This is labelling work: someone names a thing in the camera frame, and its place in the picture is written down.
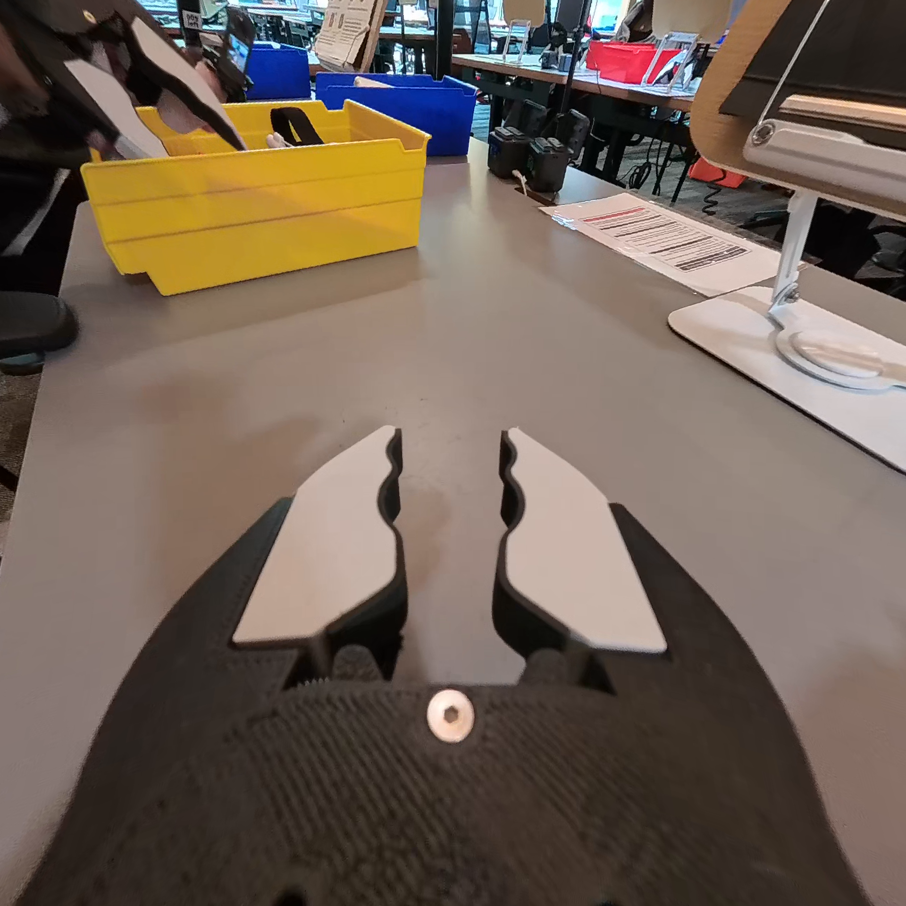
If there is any black device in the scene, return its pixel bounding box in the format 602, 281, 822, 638
487, 99, 593, 194

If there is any long wooden desk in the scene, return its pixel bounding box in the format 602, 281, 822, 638
452, 53, 698, 116

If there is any yellow storage bin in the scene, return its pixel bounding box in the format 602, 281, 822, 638
80, 99, 433, 297

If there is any orange traffic cone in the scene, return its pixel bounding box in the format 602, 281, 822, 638
688, 157, 749, 190

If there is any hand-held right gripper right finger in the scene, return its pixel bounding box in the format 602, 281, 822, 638
492, 427, 669, 655

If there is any printed paper sheet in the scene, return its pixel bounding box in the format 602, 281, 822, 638
539, 191, 802, 298

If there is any blue storage bin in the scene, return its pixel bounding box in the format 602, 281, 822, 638
241, 41, 314, 101
315, 72, 479, 157

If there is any red storage bin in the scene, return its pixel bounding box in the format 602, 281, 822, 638
586, 40, 693, 86

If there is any black strap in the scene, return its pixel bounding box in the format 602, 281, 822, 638
270, 108, 327, 148

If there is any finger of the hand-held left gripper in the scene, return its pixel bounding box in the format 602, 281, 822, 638
62, 59, 172, 161
129, 14, 250, 152

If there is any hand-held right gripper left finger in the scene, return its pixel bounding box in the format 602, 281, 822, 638
232, 425, 410, 679

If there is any white document stand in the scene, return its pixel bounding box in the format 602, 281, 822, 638
667, 0, 906, 474

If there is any black chair armrest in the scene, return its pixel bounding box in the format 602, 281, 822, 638
0, 292, 81, 376

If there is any cardboard sheet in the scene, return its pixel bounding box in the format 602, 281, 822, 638
313, 0, 390, 73

